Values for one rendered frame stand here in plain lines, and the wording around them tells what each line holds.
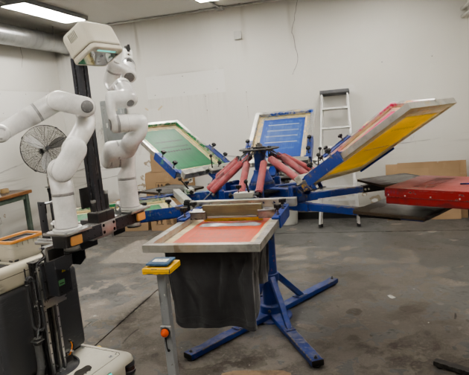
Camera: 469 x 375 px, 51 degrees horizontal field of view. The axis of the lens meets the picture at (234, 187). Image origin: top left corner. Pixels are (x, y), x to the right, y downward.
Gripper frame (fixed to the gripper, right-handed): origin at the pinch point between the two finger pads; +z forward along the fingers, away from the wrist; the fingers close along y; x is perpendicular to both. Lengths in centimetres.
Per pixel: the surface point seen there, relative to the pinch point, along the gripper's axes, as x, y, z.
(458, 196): 157, 7, -103
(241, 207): 68, 61, -56
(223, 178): 76, 90, 8
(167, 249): 20, 53, -96
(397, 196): 143, 26, -81
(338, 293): 191, 182, -24
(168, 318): 19, 65, -126
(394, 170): 375, 210, 196
